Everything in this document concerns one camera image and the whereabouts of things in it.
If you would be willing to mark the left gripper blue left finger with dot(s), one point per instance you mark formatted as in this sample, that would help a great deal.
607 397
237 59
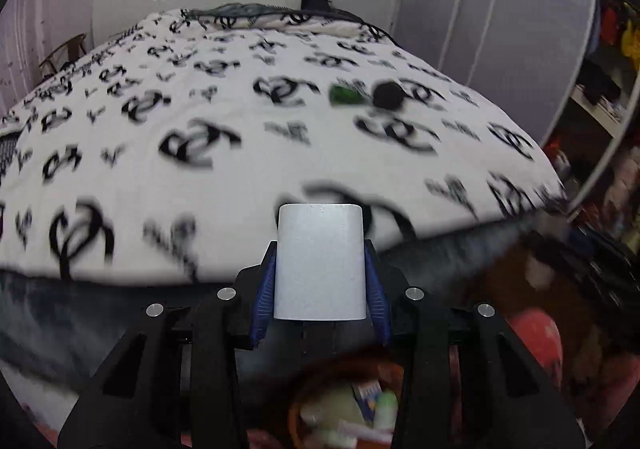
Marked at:
263 304

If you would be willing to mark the white black logo blanket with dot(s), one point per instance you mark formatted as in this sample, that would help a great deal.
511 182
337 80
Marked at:
156 165

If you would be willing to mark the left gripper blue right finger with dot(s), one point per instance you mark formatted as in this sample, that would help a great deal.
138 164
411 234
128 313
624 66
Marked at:
379 309

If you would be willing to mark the small white charger box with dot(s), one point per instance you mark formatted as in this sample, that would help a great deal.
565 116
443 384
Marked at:
320 274

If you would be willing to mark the black sock ball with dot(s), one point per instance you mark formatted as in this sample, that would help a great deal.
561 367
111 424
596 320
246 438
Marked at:
388 96

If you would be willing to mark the blue white carton box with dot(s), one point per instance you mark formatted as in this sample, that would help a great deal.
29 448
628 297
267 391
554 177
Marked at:
366 395

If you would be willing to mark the green bottle white cap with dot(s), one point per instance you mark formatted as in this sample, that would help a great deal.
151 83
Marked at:
385 413

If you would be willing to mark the orange trash bin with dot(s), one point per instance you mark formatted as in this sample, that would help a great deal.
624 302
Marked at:
345 435

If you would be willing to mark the green glass bottle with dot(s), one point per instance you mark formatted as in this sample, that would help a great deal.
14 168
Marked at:
346 95

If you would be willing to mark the wooden chair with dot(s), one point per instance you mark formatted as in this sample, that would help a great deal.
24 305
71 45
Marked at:
63 56

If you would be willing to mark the white green plush toy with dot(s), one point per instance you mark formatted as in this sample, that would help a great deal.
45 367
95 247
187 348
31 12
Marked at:
330 408

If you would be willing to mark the pink patterned curtain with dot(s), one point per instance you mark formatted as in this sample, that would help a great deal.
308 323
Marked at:
30 31

